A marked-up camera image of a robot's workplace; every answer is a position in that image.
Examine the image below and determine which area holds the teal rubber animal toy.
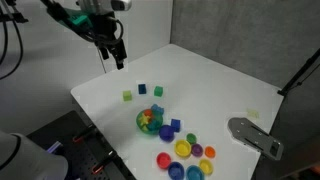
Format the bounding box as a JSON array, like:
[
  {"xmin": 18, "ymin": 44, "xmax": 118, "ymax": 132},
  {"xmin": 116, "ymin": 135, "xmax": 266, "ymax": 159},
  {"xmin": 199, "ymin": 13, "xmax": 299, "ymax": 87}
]
[{"xmin": 147, "ymin": 119, "xmax": 163, "ymax": 132}]

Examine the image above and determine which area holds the black cable loop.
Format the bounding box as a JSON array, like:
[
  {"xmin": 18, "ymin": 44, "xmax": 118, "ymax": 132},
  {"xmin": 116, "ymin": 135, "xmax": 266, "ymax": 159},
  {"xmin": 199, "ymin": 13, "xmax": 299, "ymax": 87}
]
[{"xmin": 0, "ymin": 6, "xmax": 24, "ymax": 81}]

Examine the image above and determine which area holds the orange cup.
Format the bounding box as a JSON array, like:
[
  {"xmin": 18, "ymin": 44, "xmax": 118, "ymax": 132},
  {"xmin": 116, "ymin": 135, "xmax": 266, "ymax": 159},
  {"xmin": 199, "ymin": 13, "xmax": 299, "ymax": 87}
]
[{"xmin": 204, "ymin": 145, "xmax": 216, "ymax": 159}]

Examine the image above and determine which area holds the small green cup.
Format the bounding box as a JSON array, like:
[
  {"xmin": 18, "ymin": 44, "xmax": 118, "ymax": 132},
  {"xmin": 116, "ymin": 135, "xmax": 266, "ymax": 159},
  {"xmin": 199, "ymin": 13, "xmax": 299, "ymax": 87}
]
[{"xmin": 185, "ymin": 132, "xmax": 198, "ymax": 145}]

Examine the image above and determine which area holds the black stand pole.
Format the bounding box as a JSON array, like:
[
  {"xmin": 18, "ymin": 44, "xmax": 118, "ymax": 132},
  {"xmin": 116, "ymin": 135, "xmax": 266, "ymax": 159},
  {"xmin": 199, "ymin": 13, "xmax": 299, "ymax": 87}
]
[{"xmin": 277, "ymin": 47, "xmax": 320, "ymax": 97}]

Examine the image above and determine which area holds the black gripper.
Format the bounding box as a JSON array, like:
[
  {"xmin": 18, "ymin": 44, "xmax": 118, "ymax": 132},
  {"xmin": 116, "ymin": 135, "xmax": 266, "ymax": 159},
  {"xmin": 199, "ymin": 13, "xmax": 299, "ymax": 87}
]
[{"xmin": 87, "ymin": 11, "xmax": 129, "ymax": 70}]

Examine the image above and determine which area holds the black clamp red tip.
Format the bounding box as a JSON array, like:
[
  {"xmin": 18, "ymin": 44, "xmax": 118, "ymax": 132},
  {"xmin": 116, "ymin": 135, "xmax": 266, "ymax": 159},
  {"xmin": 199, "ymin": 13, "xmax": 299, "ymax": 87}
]
[
  {"xmin": 91, "ymin": 150, "xmax": 118, "ymax": 175},
  {"xmin": 72, "ymin": 123, "xmax": 98, "ymax": 144}
]

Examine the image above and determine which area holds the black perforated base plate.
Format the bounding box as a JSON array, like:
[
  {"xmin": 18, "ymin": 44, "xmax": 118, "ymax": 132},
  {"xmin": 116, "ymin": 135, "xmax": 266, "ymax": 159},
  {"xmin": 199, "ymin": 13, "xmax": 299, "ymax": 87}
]
[{"xmin": 26, "ymin": 110, "xmax": 134, "ymax": 180}]

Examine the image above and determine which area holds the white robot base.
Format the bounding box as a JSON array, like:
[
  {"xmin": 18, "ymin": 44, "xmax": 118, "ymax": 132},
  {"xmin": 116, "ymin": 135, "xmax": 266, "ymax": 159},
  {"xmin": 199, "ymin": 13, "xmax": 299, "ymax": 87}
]
[{"xmin": 0, "ymin": 130, "xmax": 69, "ymax": 180}]

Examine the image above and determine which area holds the purple cup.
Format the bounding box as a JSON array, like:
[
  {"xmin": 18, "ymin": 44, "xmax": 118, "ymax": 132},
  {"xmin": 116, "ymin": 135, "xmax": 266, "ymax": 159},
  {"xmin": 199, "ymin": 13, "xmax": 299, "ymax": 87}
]
[{"xmin": 191, "ymin": 143, "xmax": 204, "ymax": 158}]

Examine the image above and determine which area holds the purple cube block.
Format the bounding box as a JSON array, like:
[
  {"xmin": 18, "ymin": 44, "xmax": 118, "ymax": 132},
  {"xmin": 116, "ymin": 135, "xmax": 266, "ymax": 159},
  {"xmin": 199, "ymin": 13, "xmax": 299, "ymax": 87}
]
[{"xmin": 158, "ymin": 124, "xmax": 176, "ymax": 143}]

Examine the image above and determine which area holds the yellow star toy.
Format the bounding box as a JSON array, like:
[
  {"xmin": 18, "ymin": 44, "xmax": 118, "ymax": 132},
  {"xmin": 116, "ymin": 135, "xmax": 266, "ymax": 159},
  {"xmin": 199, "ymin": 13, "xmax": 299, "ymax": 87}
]
[{"xmin": 139, "ymin": 113, "xmax": 152, "ymax": 126}]

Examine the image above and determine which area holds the lime green cube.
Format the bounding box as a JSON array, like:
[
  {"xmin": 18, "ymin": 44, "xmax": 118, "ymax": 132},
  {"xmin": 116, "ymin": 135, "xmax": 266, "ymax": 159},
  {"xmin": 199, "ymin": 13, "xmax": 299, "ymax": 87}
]
[{"xmin": 122, "ymin": 90, "xmax": 133, "ymax": 102}]

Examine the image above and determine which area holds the blue cup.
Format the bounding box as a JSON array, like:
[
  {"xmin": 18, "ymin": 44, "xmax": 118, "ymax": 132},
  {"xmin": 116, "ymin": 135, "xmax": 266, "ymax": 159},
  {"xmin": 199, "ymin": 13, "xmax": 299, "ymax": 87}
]
[{"xmin": 167, "ymin": 161, "xmax": 185, "ymax": 180}]

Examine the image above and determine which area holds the teal cup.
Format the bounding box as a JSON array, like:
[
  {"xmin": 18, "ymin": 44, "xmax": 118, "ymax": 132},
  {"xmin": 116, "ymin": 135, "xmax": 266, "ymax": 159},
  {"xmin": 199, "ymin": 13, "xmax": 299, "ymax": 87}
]
[{"xmin": 185, "ymin": 164, "xmax": 205, "ymax": 180}]

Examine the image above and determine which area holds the thin hanging cable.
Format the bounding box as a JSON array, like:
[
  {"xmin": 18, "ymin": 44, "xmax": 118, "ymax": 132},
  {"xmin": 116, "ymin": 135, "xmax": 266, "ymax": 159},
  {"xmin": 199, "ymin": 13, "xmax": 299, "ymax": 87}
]
[{"xmin": 97, "ymin": 44, "xmax": 108, "ymax": 74}]

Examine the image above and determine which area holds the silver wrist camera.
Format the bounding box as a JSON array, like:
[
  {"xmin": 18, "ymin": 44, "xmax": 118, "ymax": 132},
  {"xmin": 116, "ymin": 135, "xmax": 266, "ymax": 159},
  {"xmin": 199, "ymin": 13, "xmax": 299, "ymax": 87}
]
[{"xmin": 77, "ymin": 0, "xmax": 133, "ymax": 14}]

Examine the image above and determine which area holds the small yellow cup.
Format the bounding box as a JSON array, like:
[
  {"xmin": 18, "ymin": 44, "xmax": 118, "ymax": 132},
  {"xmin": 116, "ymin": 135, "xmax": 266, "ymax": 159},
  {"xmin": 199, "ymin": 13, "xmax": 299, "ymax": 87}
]
[{"xmin": 198, "ymin": 158, "xmax": 214, "ymax": 176}]

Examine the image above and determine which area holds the large yellow cup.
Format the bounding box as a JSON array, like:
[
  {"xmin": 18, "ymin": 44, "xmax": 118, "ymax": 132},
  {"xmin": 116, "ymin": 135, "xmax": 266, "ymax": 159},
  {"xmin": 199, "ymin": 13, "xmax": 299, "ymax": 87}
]
[{"xmin": 173, "ymin": 139, "xmax": 192, "ymax": 159}]

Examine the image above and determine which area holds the grey metal mounting plate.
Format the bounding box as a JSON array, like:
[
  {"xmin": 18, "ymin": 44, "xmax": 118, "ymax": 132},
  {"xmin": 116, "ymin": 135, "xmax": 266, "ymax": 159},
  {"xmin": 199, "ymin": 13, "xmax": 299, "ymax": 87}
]
[{"xmin": 227, "ymin": 116, "xmax": 285, "ymax": 161}]

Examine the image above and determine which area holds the red cup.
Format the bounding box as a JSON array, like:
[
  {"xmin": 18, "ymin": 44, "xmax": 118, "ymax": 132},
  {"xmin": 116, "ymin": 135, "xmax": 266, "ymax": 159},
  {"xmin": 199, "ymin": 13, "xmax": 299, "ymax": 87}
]
[{"xmin": 156, "ymin": 151, "xmax": 172, "ymax": 170}]

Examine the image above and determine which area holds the blue cube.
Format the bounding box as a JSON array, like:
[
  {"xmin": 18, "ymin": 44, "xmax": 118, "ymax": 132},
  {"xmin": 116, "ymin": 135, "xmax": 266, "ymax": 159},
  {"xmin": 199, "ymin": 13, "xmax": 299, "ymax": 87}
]
[
  {"xmin": 137, "ymin": 83, "xmax": 147, "ymax": 95},
  {"xmin": 170, "ymin": 118, "xmax": 182, "ymax": 133}
]

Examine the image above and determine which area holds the light blue rubber animal toy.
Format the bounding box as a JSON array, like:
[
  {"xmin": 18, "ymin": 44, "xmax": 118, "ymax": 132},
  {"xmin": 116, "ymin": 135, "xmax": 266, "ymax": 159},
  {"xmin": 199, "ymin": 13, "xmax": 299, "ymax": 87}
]
[{"xmin": 150, "ymin": 103, "xmax": 165, "ymax": 116}]

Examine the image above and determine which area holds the green bowl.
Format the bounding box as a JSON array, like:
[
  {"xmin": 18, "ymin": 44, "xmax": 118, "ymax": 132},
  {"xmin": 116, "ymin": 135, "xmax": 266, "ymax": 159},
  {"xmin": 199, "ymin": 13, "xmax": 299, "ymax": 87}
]
[{"xmin": 135, "ymin": 109, "xmax": 165, "ymax": 136}]

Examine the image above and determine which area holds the black bracket fixture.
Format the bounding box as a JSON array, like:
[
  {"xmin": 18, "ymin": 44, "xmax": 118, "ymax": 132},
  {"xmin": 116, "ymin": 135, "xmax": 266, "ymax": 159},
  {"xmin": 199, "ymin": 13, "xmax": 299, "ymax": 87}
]
[{"xmin": 0, "ymin": 0, "xmax": 29, "ymax": 24}]

